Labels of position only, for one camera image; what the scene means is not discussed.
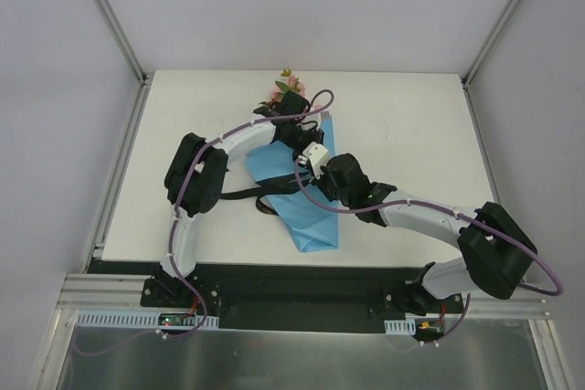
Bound fake flower stem orange blooms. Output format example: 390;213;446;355
260;81;290;108

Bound blue wrapping paper sheet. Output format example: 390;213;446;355
245;113;342;254

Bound fake flower stem pink roses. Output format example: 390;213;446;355
274;68;305;97

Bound black ribbon gold lettering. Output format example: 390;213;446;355
219;174;300;216

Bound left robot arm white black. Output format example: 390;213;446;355
161;91;333;307

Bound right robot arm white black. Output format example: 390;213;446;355
309;153;537;316

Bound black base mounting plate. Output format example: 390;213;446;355
141;261;474;332

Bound right white cable duct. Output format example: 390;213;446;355
384;318;417;336

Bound white cable duct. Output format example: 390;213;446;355
77;310;219;331
384;318;417;336

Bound aluminium front rail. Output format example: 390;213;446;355
56;273;552;320

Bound left aluminium frame post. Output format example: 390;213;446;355
92;0;149;85

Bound aluminium frame post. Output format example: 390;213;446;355
462;0;524;90
92;0;149;85

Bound left white cable duct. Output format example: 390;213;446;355
77;310;219;331

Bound right aluminium frame post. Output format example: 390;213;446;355
462;0;524;90

